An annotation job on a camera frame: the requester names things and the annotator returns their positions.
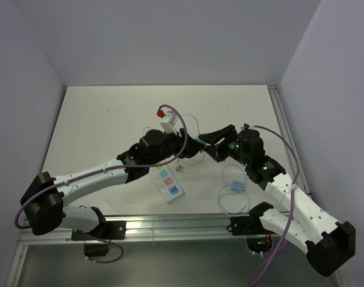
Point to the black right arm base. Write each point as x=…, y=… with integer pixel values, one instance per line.
x=259, y=240

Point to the blue charger plug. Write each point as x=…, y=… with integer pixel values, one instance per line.
x=237, y=186

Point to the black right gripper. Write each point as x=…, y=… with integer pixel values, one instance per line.
x=217, y=152

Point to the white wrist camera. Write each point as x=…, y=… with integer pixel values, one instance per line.
x=167, y=121
x=247, y=127

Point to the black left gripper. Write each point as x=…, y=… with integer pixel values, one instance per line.
x=192, y=147

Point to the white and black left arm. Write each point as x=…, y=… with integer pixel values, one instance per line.
x=48, y=201

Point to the teal charger plug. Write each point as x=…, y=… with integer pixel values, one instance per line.
x=201, y=141

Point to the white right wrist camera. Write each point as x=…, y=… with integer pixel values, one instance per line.
x=247, y=127

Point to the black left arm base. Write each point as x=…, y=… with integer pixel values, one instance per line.
x=101, y=240

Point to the white multicolour power strip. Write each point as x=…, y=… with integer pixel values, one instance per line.
x=166, y=183

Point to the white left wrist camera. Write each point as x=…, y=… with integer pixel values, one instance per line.
x=167, y=121

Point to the aluminium rail frame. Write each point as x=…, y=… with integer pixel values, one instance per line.
x=231, y=100

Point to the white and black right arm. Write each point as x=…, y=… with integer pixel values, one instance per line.
x=326, y=242

